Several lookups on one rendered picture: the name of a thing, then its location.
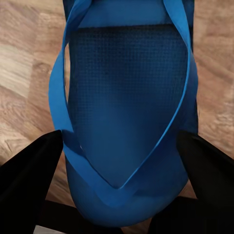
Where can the sandal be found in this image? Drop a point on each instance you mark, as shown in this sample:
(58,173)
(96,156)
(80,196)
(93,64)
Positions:
(133,86)

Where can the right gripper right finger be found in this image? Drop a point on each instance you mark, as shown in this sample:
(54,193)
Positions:
(211,173)

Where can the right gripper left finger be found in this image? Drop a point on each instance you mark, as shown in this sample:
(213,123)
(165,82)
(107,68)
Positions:
(24,183)

